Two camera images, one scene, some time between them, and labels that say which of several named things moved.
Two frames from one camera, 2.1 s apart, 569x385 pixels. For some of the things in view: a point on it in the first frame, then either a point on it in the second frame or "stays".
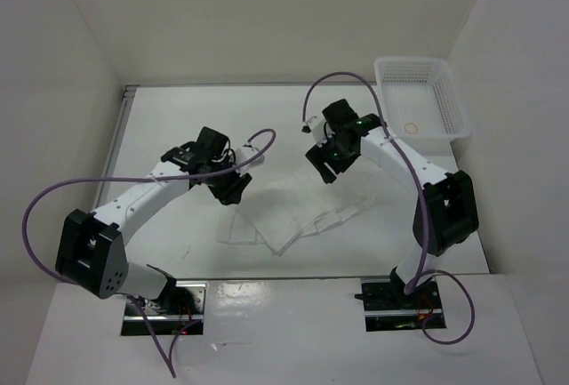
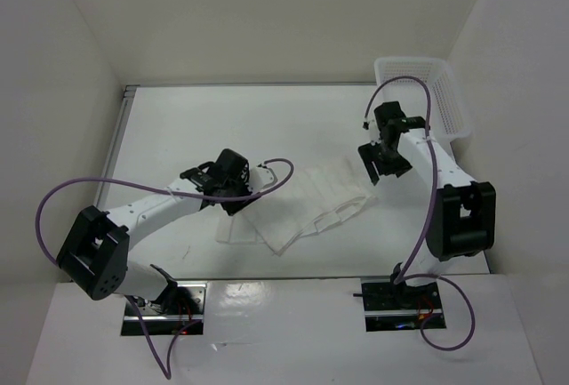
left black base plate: x=184 y=304 stays
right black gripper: x=316 y=156 to x=368 y=154
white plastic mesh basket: x=420 y=98 stays
